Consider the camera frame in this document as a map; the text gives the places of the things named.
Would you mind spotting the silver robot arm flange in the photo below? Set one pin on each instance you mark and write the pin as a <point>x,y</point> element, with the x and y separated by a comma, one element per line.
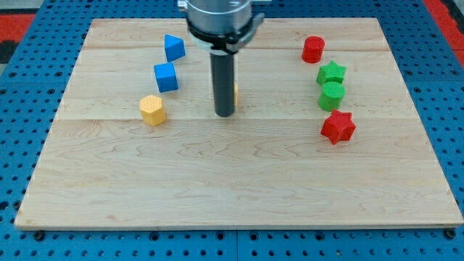
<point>221,27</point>

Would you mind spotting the red star block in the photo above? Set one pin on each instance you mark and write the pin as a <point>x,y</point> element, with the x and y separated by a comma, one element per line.
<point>338,126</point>

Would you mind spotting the green star block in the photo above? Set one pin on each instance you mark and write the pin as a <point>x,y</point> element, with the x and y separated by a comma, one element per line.
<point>332,72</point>

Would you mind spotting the yellow block behind rod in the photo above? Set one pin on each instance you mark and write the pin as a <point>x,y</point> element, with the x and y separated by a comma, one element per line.
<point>235,93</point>

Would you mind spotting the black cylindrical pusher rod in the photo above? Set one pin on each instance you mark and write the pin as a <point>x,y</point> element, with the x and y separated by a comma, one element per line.
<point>222,72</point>

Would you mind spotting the yellow hexagon block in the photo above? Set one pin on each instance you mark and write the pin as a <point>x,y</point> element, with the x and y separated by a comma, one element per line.
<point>152,110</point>

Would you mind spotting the blue cube block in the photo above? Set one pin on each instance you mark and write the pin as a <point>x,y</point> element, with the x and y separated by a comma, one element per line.
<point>166,77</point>

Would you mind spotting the wooden board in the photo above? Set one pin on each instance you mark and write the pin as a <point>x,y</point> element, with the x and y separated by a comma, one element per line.
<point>265,167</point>

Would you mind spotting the blue triangular block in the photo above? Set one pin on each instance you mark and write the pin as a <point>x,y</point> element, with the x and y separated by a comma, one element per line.
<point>174,48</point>

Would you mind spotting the green cylinder block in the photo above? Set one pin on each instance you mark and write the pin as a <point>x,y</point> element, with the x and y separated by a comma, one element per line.
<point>331,96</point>

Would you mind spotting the red cylinder block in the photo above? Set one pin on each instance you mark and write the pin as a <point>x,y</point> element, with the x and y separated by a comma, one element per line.
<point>313,49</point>

